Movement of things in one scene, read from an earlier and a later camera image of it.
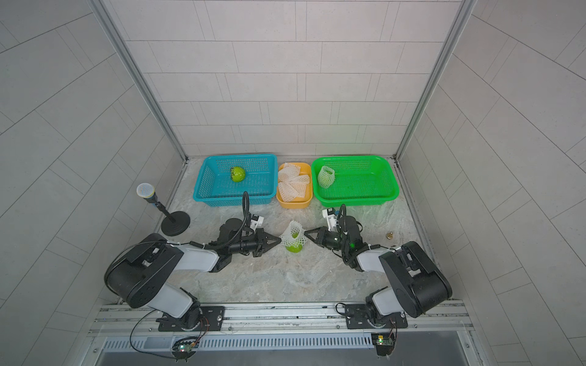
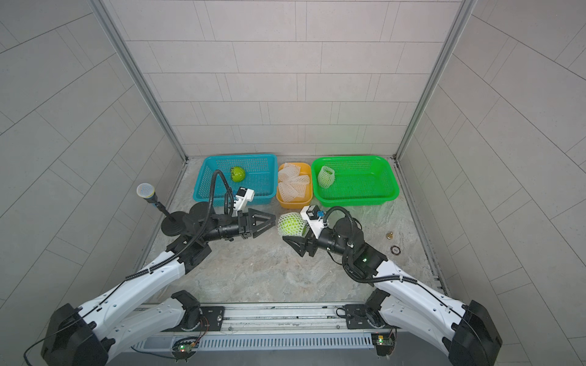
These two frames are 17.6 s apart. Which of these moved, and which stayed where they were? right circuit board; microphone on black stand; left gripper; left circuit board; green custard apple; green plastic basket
Moved: left gripper
Stayed: green custard apple; microphone on black stand; right circuit board; left circuit board; green plastic basket
